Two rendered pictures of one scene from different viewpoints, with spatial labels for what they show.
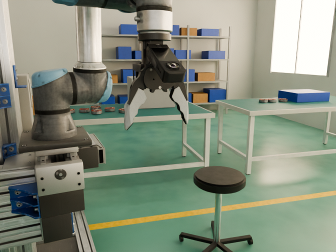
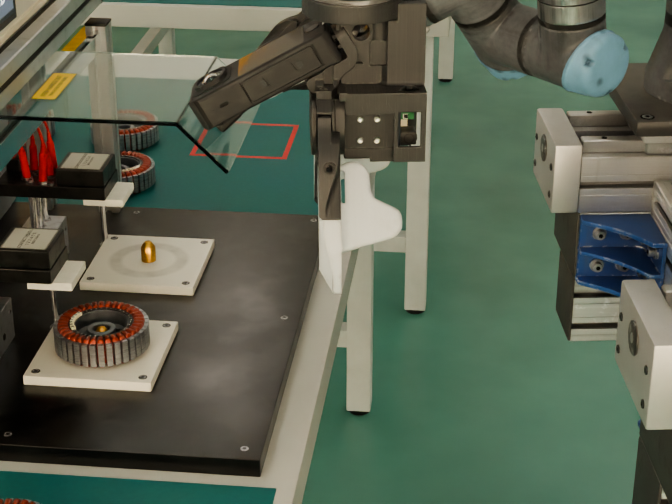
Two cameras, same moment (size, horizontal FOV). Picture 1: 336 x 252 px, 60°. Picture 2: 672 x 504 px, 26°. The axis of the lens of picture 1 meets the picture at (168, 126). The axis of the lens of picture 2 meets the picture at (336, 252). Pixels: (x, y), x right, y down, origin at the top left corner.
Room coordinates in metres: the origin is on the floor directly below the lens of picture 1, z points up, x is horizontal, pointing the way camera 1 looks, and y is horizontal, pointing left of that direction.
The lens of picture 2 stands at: (1.00, -0.91, 1.63)
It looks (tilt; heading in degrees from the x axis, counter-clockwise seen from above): 25 degrees down; 111
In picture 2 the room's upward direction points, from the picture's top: straight up
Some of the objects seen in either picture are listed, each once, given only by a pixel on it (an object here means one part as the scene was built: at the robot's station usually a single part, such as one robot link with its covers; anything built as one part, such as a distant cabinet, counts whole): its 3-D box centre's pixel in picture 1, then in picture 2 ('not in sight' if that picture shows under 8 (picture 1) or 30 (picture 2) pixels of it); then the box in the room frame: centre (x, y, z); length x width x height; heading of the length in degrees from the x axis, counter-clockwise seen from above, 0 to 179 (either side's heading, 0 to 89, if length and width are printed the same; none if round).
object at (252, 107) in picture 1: (294, 130); not in sight; (3.75, -1.68, 0.38); 1.90 x 0.90 x 0.75; 105
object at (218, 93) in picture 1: (214, 94); not in sight; (7.08, -1.13, 0.43); 0.42 x 0.42 x 0.30; 15
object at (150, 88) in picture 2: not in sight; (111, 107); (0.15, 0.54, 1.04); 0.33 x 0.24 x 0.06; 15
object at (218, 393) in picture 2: not in sight; (116, 316); (0.14, 0.52, 0.76); 0.64 x 0.47 x 0.02; 105
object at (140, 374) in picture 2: not in sight; (103, 351); (0.19, 0.41, 0.78); 0.15 x 0.15 x 0.01; 15
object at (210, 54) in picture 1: (213, 55); not in sight; (7.06, -1.07, 1.37); 0.42 x 0.42 x 0.19; 16
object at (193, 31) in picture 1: (186, 32); not in sight; (6.90, -0.42, 1.87); 0.40 x 0.36 x 0.17; 14
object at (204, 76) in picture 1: (203, 76); not in sight; (7.01, -0.84, 0.87); 0.42 x 0.40 x 0.19; 104
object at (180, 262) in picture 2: not in sight; (149, 263); (0.13, 0.64, 0.78); 0.15 x 0.15 x 0.01; 15
